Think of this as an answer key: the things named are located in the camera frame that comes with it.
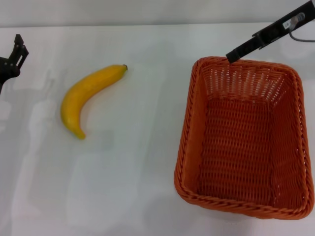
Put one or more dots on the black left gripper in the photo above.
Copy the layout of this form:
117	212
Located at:
5	68

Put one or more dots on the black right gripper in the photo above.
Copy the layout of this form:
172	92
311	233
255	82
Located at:
275	28

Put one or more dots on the yellow banana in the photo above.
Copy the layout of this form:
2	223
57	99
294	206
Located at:
73	98

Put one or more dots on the orange woven rectangular basket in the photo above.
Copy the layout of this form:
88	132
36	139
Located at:
236	147

